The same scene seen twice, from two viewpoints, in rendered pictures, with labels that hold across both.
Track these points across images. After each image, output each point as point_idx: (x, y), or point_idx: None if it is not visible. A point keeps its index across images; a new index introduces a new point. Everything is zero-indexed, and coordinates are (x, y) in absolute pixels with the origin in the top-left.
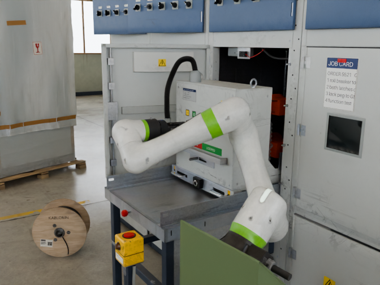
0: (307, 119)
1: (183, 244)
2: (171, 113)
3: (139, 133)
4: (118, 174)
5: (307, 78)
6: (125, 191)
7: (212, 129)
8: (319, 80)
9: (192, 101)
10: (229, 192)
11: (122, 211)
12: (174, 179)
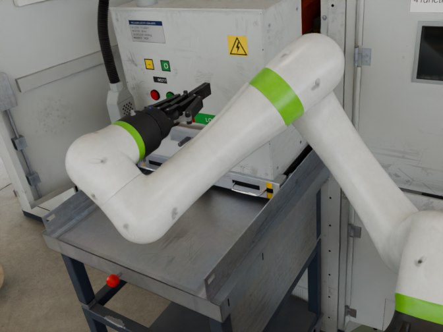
0: (375, 36)
1: None
2: (103, 65)
3: (129, 155)
4: (59, 204)
5: None
6: (84, 230)
7: (289, 115)
8: None
9: (157, 43)
10: (271, 185)
11: (109, 280)
12: (146, 173)
